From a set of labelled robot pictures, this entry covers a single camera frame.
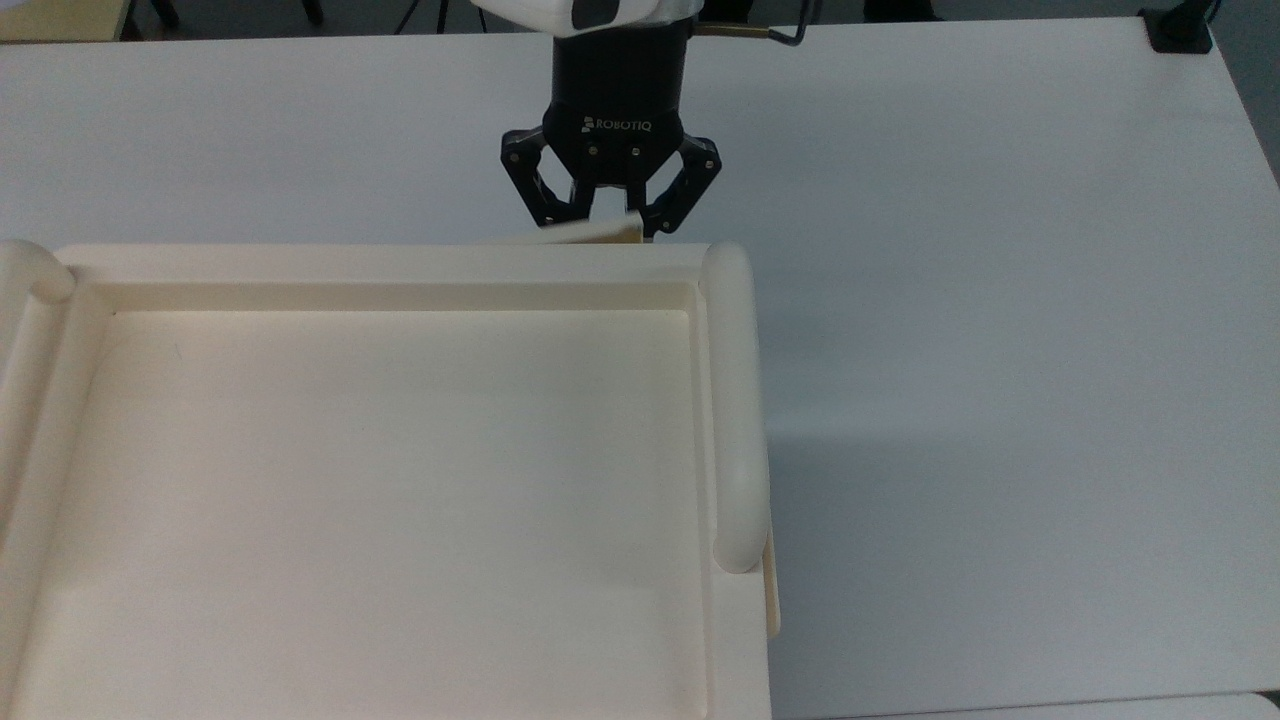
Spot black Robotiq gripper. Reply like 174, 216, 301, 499
500, 22, 724, 241

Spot small beige piece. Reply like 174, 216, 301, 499
468, 188, 644, 248

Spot black tripod legs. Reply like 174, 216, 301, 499
394, 0, 451, 35

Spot cream plastic tray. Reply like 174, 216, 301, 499
0, 243, 773, 720

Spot yellow wooden table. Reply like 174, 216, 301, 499
0, 0, 134, 44

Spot black table clamp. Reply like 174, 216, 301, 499
1139, 0, 1222, 55

